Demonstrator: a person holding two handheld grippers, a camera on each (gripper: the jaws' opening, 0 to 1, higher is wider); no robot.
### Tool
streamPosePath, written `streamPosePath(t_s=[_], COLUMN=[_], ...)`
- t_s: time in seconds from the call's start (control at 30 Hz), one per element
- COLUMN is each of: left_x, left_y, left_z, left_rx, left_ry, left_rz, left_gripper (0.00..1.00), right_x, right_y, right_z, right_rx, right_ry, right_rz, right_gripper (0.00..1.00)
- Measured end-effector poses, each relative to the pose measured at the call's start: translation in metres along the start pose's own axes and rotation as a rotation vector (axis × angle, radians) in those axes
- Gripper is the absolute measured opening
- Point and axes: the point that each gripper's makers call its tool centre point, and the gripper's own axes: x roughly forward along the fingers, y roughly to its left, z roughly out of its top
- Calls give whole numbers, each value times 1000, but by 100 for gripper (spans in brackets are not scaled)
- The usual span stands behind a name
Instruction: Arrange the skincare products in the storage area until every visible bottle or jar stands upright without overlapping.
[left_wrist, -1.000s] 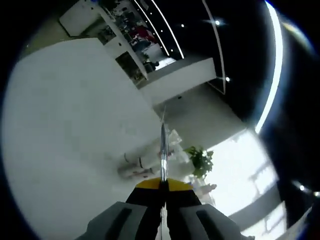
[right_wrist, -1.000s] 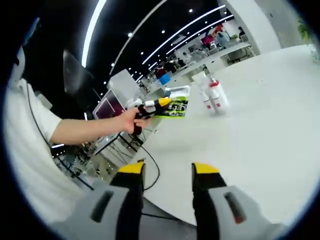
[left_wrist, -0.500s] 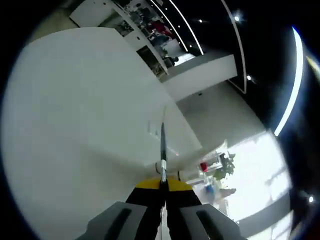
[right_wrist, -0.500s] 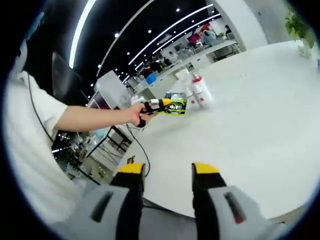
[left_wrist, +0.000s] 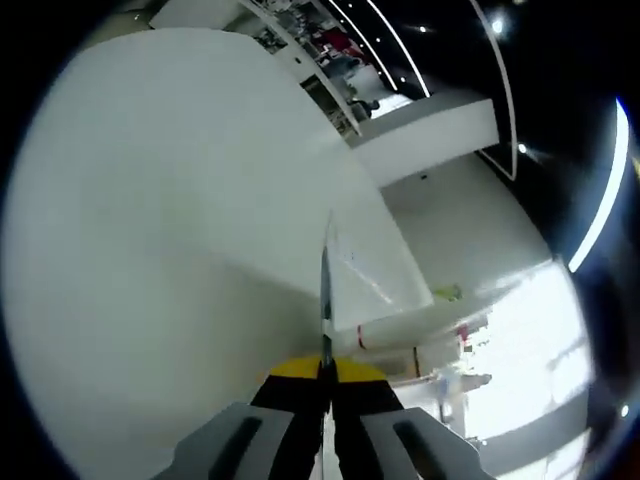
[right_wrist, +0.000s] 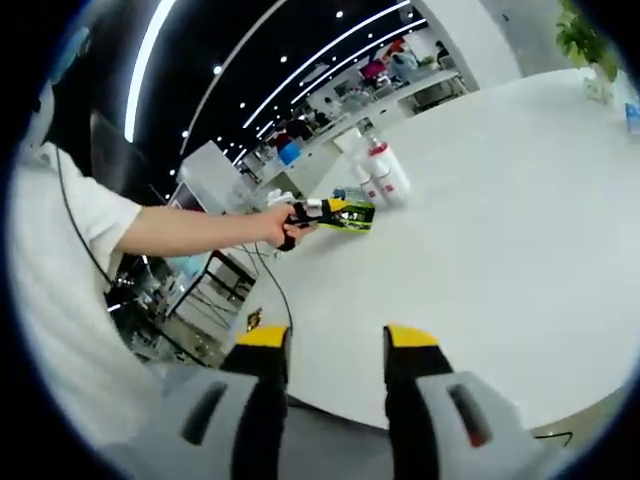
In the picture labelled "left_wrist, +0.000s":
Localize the green potted plant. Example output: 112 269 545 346
432 282 464 303

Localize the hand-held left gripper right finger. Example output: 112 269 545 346
332 356 485 480

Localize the white skincare tube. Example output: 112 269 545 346
332 302 469 353

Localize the tall bottle with reddish top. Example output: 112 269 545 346
455 321 475 352

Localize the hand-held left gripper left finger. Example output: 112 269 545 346
169 353 327 480

